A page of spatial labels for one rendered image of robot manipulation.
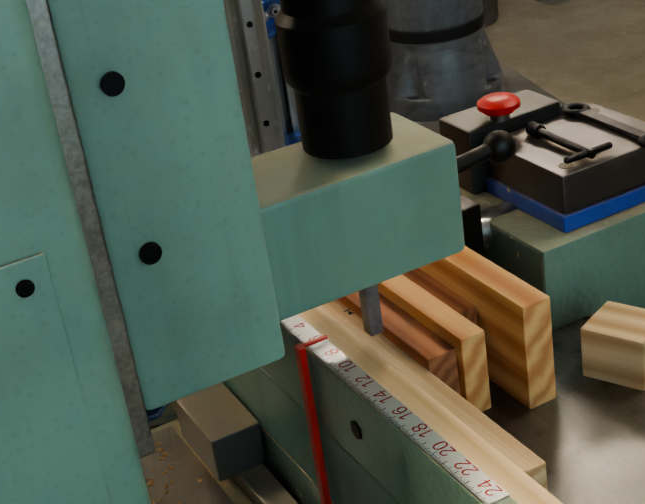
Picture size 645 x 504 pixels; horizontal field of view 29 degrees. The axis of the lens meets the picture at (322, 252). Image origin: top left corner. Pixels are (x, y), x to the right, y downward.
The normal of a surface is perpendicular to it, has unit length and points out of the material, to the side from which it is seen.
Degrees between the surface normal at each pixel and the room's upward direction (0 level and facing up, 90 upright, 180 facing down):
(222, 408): 0
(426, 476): 90
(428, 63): 72
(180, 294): 90
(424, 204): 90
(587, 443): 0
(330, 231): 90
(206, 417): 0
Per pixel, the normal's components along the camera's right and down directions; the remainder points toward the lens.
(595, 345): -0.60, 0.44
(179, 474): -0.14, -0.88
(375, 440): -0.88, 0.32
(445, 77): 0.07, 0.15
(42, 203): 0.47, 0.34
